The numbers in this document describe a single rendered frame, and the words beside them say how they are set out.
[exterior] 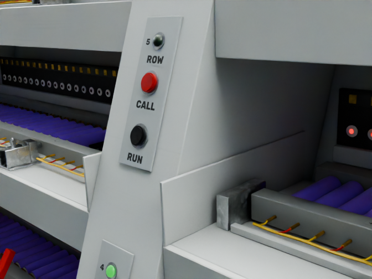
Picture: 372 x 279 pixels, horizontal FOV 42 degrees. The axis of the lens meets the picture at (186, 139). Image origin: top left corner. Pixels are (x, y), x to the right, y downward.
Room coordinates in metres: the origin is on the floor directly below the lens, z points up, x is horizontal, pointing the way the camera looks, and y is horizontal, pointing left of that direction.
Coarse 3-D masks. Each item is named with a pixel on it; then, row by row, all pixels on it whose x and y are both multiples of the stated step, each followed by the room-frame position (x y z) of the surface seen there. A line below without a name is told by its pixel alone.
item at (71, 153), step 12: (0, 132) 0.65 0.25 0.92; (12, 132) 0.63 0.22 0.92; (24, 132) 0.61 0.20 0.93; (36, 132) 0.61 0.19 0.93; (0, 144) 0.62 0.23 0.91; (48, 144) 0.56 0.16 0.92; (60, 144) 0.55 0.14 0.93; (72, 144) 0.55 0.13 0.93; (48, 156) 0.55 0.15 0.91; (60, 156) 0.55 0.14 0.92; (72, 156) 0.53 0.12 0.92; (84, 156) 0.51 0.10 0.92
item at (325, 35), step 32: (224, 0) 0.35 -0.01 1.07; (256, 0) 0.33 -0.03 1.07; (288, 0) 0.31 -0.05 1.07; (320, 0) 0.30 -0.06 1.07; (352, 0) 0.28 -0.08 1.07; (224, 32) 0.36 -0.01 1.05; (256, 32) 0.34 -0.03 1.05; (288, 32) 0.32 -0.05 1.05; (320, 32) 0.30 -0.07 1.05; (352, 32) 0.29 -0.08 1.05; (352, 64) 0.29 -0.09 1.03
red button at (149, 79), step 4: (144, 76) 0.39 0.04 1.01; (148, 76) 0.38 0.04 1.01; (152, 76) 0.38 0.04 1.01; (144, 80) 0.39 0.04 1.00; (148, 80) 0.38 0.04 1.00; (152, 80) 0.38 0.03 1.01; (156, 80) 0.38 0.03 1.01; (144, 84) 0.39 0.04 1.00; (148, 84) 0.38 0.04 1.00; (152, 84) 0.38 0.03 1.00; (144, 88) 0.38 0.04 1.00; (148, 88) 0.38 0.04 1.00; (152, 88) 0.38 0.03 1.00; (148, 92) 0.38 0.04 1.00
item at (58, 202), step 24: (24, 96) 0.87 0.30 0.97; (48, 96) 0.81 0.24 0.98; (0, 168) 0.55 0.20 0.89; (24, 168) 0.55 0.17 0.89; (48, 168) 0.55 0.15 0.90; (96, 168) 0.42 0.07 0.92; (0, 192) 0.55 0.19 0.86; (24, 192) 0.50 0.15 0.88; (48, 192) 0.47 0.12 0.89; (72, 192) 0.47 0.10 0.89; (24, 216) 0.52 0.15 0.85; (48, 216) 0.48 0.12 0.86; (72, 216) 0.44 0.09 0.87; (72, 240) 0.45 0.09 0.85
